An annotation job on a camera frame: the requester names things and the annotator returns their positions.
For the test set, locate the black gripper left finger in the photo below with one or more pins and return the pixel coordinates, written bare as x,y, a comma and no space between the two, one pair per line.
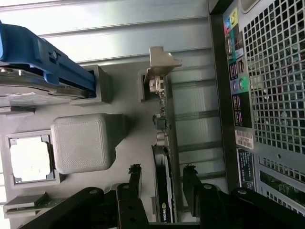
129,190

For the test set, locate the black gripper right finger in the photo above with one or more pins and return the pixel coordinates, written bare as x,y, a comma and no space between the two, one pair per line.
209,198

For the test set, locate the Nvidia graphics card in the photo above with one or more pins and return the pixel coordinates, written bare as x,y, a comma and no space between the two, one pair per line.
162,133

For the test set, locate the grey printed parts rack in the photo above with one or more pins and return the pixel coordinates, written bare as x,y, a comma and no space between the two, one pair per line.
100,119

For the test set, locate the green RAM stick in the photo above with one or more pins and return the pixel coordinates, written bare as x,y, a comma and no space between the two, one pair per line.
35,202

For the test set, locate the silver CPU chip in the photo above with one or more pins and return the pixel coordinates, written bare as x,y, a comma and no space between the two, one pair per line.
30,159

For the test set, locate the black PC case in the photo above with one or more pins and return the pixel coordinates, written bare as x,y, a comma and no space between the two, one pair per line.
262,100

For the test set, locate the hard disk with blue caddy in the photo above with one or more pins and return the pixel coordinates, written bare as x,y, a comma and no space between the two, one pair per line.
35,76

